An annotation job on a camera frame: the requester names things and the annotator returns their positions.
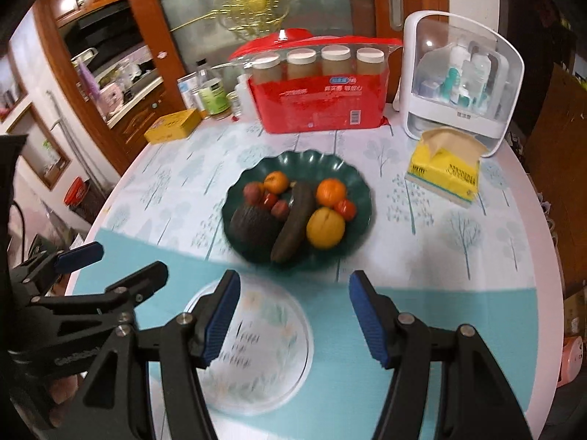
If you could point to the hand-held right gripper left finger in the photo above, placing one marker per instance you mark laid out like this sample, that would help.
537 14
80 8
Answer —
220 325

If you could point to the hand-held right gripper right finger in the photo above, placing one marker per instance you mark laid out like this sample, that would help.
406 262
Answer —
369 325

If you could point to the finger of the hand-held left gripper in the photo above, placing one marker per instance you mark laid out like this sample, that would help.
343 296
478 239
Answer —
142 279
80 255

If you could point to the white floral plate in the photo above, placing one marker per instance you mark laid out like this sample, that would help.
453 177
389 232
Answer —
266 353

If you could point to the red cherry tomato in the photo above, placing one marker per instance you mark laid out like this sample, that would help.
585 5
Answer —
351 213
269 199
340 204

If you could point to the dark green cucumber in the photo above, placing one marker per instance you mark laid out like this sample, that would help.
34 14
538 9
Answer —
293 224

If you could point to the dark red lychee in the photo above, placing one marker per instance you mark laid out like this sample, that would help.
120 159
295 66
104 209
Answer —
253 192
280 210

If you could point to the dark green scalloped plate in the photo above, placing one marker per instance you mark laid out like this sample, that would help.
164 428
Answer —
293 165

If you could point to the person's left hand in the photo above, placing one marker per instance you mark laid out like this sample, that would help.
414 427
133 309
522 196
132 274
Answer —
64 389

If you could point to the red container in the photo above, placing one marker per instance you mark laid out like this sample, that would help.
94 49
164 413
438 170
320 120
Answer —
76 192

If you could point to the dark avocado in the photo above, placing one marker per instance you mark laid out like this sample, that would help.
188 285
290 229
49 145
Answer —
252 231

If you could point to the large yellow orange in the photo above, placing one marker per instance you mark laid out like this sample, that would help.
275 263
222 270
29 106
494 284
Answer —
325 228

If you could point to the round orange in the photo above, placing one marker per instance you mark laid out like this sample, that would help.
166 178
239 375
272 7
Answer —
331 192

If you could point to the wooden kitchen counter cabinet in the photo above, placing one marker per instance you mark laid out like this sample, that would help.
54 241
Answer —
137 128

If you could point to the small orange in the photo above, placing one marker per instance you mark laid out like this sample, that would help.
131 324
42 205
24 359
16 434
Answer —
276 182

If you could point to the yellow tin box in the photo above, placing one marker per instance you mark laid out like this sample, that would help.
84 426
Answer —
173 127

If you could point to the yellow tissue pack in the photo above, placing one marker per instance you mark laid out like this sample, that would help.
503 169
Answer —
440 169

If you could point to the green label glass bottle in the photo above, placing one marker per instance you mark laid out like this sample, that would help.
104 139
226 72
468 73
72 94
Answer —
213 96

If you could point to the small yellow lid jar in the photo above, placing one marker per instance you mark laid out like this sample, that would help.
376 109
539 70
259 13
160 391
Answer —
234 103

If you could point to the pink appliance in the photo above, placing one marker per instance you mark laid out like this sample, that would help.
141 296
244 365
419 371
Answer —
571 360

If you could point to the red plastic package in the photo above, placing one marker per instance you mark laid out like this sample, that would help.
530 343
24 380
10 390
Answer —
312 110

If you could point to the black range hood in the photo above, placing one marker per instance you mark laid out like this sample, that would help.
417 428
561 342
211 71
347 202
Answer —
98 32

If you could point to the frosted glass door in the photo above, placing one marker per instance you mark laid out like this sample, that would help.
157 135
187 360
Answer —
183 46

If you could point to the white lid brown jar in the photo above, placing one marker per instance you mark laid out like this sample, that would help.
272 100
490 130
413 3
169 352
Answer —
301 64
266 68
370 61
336 60

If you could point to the brown wooden cabinet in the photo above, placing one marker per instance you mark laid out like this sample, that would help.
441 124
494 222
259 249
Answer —
559 169

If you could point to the white clear cosmetics storage box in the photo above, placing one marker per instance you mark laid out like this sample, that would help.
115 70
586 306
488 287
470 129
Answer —
412 78

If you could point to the teal tube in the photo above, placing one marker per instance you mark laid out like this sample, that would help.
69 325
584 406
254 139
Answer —
453 85

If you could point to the white cosmetics bottle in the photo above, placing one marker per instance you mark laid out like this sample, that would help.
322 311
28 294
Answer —
481 75

